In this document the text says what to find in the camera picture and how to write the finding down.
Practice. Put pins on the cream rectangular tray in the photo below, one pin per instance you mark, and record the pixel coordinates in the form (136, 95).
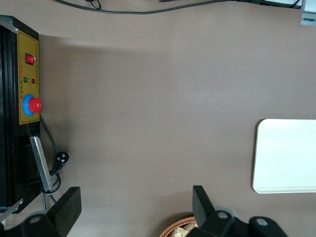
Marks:
(286, 155)

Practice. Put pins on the red emergency stop button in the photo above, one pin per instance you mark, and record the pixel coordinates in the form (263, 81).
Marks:
(34, 105)

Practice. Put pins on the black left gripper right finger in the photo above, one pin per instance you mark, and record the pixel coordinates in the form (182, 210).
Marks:
(202, 207)

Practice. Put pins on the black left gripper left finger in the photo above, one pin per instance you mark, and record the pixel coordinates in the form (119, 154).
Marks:
(66, 209)

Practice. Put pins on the round brown wicker basket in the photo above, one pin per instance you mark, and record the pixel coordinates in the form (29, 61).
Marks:
(172, 225)

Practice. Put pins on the silver metal bar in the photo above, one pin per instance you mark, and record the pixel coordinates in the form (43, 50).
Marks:
(41, 163)
(8, 26)
(11, 209)

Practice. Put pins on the grey metal bracket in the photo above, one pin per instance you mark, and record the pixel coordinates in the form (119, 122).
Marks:
(308, 14)

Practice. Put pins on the black control box yellow panel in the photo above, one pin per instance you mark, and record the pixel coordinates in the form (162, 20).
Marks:
(10, 111)

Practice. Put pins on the red rocker switch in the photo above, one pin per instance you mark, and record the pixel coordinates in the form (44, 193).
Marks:
(30, 59)

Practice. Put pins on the clear-wrapped tan snack pack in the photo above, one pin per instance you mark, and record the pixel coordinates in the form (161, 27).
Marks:
(182, 230)

